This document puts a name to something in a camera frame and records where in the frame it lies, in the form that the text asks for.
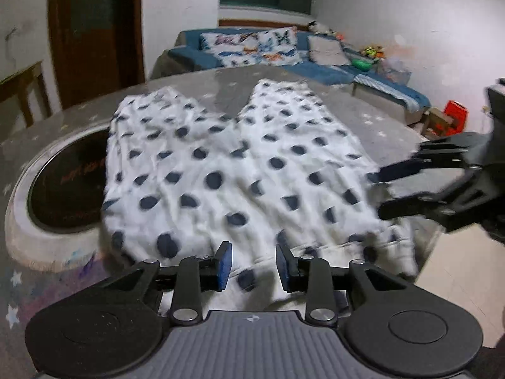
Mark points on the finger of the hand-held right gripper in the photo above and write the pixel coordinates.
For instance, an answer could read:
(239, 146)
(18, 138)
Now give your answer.
(394, 170)
(406, 207)

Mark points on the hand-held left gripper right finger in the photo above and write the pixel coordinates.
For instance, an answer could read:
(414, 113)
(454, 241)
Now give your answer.
(284, 269)

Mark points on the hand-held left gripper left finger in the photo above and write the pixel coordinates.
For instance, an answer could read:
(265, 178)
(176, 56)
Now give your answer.
(224, 265)

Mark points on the white polka dot pants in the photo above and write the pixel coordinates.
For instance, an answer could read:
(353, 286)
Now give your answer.
(221, 158)

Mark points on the grey starry tablecloth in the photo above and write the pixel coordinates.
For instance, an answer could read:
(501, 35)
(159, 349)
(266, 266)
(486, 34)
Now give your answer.
(378, 126)

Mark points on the cardboard box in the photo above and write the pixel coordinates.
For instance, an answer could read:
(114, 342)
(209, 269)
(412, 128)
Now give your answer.
(433, 121)

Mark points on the red box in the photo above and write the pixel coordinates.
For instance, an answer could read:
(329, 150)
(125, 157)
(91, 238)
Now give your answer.
(454, 115)

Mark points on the clear plastic bag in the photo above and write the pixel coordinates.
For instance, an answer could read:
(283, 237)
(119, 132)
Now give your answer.
(396, 70)

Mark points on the green toy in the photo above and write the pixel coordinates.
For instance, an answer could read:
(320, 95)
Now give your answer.
(362, 64)

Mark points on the blue sofa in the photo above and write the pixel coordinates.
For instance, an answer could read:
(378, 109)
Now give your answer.
(335, 73)

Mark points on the pile of colourful toys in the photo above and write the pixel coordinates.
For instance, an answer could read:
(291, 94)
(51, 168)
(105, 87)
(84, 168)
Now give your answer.
(374, 52)

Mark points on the grey cushion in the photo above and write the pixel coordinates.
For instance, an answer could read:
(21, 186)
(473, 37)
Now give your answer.
(327, 51)

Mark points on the black and white plush toy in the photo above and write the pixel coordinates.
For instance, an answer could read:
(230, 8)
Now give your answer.
(320, 27)

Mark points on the round black induction hob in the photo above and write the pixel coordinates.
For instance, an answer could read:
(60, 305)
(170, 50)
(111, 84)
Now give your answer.
(67, 181)

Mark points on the white printed pillow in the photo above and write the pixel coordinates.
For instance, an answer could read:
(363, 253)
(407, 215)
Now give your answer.
(252, 47)

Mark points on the brown wooden door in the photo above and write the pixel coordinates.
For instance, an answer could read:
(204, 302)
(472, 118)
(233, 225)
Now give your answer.
(94, 35)

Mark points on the wooden chair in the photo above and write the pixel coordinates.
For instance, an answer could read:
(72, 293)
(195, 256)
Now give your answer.
(23, 87)

